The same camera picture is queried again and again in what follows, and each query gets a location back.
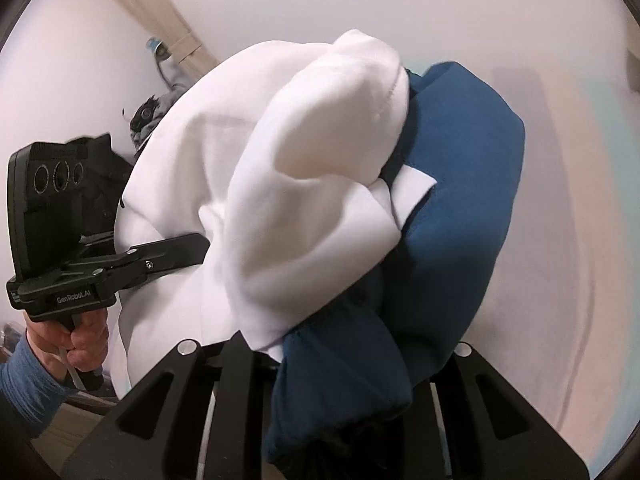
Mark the white and blue hoodie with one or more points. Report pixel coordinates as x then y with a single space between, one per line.
320 210

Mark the blue garment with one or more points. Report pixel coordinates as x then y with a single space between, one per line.
560 210

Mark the person's left forearm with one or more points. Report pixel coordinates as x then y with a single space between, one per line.
30 385

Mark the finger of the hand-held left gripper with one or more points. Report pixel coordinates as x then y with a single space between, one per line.
165 257

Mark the person's left hand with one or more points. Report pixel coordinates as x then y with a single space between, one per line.
85 340

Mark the grey and black clothes pile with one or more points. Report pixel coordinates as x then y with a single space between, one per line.
150 112

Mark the beige curtain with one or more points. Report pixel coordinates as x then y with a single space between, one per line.
165 20

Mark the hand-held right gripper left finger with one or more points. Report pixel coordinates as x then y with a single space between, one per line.
240 385

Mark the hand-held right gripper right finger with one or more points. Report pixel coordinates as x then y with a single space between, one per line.
465 385

